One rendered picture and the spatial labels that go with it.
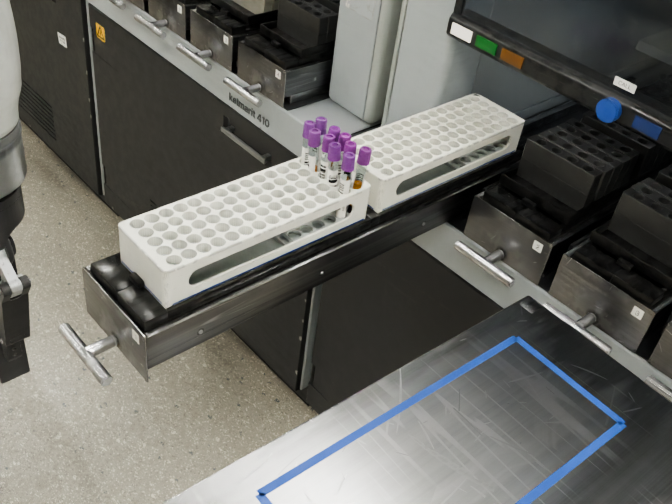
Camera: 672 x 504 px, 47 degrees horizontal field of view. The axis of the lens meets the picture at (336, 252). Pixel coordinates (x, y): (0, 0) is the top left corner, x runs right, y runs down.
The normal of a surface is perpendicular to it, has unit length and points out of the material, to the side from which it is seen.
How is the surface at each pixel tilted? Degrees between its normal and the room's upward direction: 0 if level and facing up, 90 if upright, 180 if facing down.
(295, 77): 90
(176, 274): 90
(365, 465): 0
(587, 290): 90
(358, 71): 90
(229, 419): 0
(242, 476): 0
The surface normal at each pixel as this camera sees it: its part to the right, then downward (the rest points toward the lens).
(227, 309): 0.66, 0.53
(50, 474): 0.11, -0.77
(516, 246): -0.74, 0.35
